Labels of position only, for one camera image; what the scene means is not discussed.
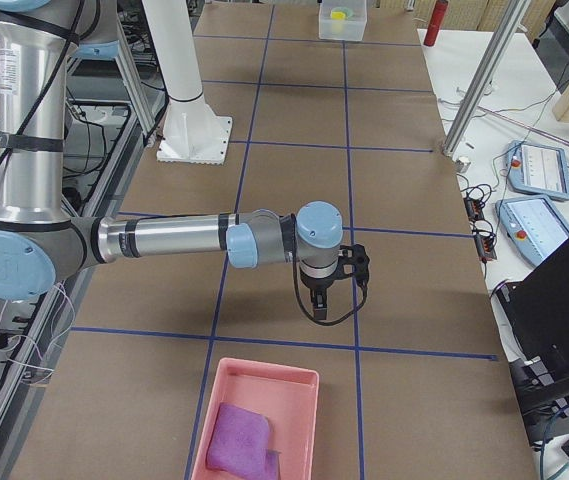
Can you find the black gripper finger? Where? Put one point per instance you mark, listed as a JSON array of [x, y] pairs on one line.
[[319, 303]]

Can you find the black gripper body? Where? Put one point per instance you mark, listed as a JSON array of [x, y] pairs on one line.
[[318, 284]]

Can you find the purple cloth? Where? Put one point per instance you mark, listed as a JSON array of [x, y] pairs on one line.
[[239, 445]]

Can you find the green ceramic bowl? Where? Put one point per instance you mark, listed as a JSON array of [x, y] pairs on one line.
[[347, 10]]

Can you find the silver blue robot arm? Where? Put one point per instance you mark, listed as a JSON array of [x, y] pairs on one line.
[[41, 245]]

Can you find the clear plastic storage box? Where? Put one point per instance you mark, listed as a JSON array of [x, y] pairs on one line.
[[351, 29]]

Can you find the pink plastic tray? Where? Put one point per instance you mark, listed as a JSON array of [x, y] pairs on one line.
[[286, 396]]

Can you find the small electronics board near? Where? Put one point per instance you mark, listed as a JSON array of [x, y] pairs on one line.
[[484, 240]]

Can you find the small electronics board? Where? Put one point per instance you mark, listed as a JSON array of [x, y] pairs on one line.
[[484, 240], [475, 198]]

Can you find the small electronics board far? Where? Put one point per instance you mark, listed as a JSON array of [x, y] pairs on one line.
[[475, 198]]

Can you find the white pillar with base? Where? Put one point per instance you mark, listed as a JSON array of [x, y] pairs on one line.
[[192, 132]]

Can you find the near blue teach pendant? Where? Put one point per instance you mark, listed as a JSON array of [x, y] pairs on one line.
[[534, 224]]

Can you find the blue teach pendant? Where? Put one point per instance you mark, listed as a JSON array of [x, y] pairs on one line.
[[537, 169], [534, 224]]

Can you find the far blue teach pendant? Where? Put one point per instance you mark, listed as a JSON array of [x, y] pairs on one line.
[[537, 169]]

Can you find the red bottle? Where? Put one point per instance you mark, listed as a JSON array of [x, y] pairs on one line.
[[435, 21]]

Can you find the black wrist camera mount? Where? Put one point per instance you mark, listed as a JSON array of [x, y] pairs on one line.
[[353, 262]]

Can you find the aluminium frame post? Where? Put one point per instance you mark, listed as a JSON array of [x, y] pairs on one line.
[[495, 50]]

